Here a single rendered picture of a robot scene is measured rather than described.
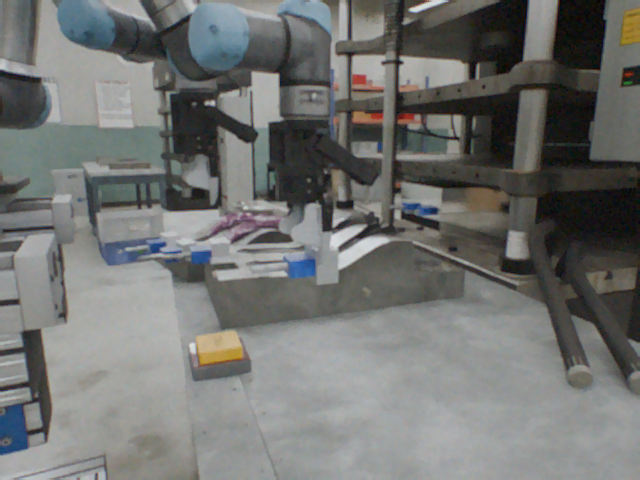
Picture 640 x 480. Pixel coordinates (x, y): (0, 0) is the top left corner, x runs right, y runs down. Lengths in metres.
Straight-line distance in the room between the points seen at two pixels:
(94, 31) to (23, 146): 7.32
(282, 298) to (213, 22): 0.46
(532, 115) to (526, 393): 0.72
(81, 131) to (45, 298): 7.55
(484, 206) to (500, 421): 1.16
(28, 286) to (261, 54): 0.39
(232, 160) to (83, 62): 3.54
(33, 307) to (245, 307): 0.34
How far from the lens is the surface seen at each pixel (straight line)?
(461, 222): 1.65
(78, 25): 0.88
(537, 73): 1.21
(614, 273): 1.44
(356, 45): 2.20
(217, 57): 0.61
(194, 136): 0.93
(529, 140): 1.22
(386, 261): 0.89
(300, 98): 0.66
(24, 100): 1.23
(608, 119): 1.24
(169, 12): 0.73
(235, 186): 5.42
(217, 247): 0.96
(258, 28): 0.63
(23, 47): 1.23
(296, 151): 0.68
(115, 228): 4.49
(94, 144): 8.17
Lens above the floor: 1.13
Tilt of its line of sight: 13 degrees down
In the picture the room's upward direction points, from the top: straight up
